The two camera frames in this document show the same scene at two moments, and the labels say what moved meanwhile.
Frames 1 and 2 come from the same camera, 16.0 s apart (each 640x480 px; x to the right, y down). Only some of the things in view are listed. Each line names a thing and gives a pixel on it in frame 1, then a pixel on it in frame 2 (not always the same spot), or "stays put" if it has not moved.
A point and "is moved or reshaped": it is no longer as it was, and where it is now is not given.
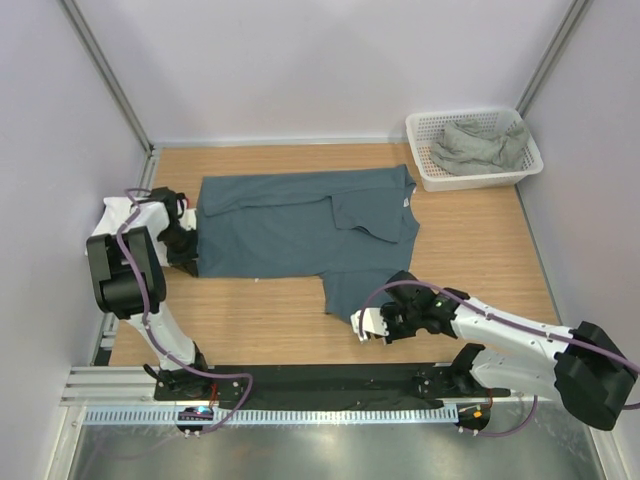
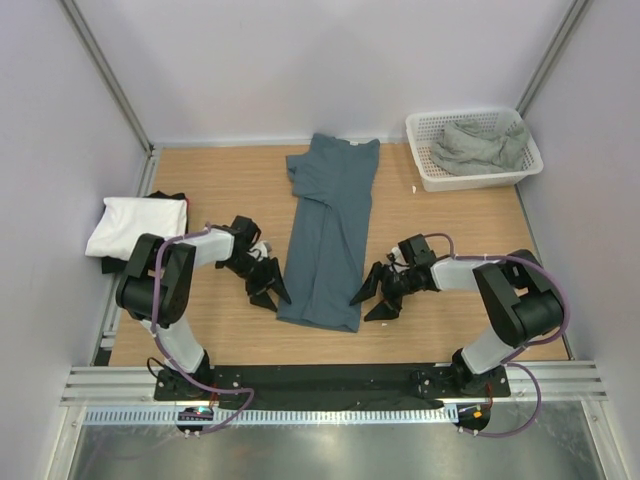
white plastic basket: (472, 149) stays put
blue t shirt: (352, 228) is moved or reshaped
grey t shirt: (464, 148) stays put
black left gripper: (186, 260) to (271, 272)
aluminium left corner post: (99, 59) stays put
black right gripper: (393, 334) to (383, 310)
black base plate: (322, 386) stays put
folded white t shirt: (116, 211) stays put
